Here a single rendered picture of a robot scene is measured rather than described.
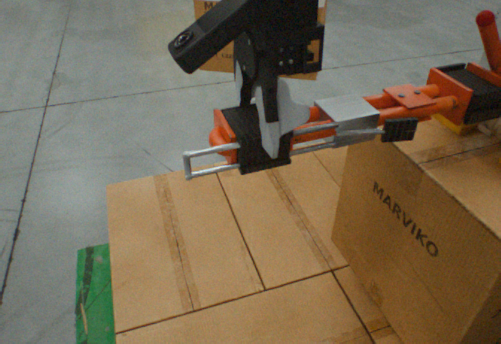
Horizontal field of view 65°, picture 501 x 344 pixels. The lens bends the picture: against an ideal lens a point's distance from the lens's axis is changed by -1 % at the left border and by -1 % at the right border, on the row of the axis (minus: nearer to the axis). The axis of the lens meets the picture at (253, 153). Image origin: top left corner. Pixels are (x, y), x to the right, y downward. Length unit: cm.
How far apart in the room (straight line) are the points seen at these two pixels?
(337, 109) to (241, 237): 78
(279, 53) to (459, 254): 44
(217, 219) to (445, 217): 80
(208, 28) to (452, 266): 54
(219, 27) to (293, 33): 8
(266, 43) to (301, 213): 97
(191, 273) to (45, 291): 96
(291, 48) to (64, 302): 166
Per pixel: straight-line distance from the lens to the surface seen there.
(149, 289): 118
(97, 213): 227
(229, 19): 42
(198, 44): 42
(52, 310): 194
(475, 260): 70
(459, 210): 69
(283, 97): 45
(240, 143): 46
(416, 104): 60
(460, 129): 84
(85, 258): 206
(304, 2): 45
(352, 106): 57
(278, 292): 115
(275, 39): 43
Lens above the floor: 148
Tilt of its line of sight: 36 degrees down
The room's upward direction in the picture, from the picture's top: straight up
